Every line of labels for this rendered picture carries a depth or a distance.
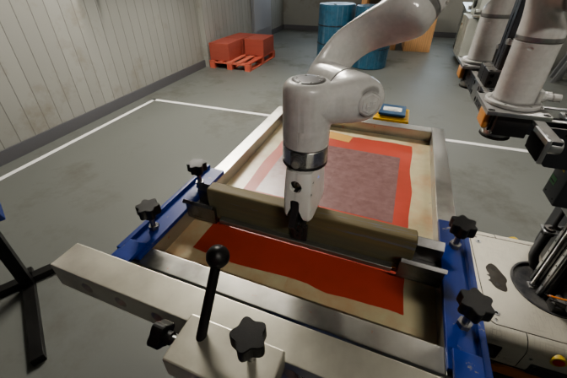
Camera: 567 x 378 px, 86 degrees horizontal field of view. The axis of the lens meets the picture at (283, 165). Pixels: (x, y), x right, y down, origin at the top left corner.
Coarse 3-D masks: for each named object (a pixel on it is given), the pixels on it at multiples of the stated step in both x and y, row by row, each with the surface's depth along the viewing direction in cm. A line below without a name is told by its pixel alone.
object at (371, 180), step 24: (360, 144) 99; (384, 144) 99; (336, 168) 87; (360, 168) 87; (384, 168) 87; (408, 168) 87; (336, 192) 78; (360, 192) 77; (384, 192) 77; (408, 192) 77; (360, 216) 70; (384, 216) 70; (312, 264) 59; (336, 264) 59; (360, 264) 59; (336, 288) 54; (360, 288) 54; (384, 288) 54
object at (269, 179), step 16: (336, 144) 99; (272, 160) 91; (336, 160) 90; (256, 176) 84; (272, 176) 84; (272, 192) 78; (224, 224) 68; (208, 240) 64; (224, 240) 64; (240, 240) 64; (256, 240) 64; (272, 240) 64; (240, 256) 60; (256, 256) 60; (272, 256) 60; (288, 256) 60; (272, 272) 57; (288, 272) 57
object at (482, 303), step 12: (192, 168) 69; (204, 168) 71; (144, 204) 58; (156, 204) 58; (144, 216) 57; (456, 216) 55; (156, 228) 60; (456, 228) 53; (468, 228) 52; (456, 240) 55; (468, 300) 41; (480, 300) 41; (492, 300) 41; (468, 312) 41; (480, 312) 39; (492, 312) 39; (468, 324) 43
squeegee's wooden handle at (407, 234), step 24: (216, 192) 62; (240, 192) 61; (240, 216) 63; (264, 216) 60; (288, 216) 58; (336, 216) 55; (336, 240) 56; (360, 240) 54; (384, 240) 52; (408, 240) 50
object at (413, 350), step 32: (256, 128) 101; (352, 128) 108; (384, 128) 103; (416, 128) 100; (224, 160) 84; (448, 192) 72; (160, 256) 56; (224, 288) 51; (256, 288) 51; (288, 320) 47; (320, 320) 46; (352, 320) 46; (384, 352) 42; (416, 352) 42
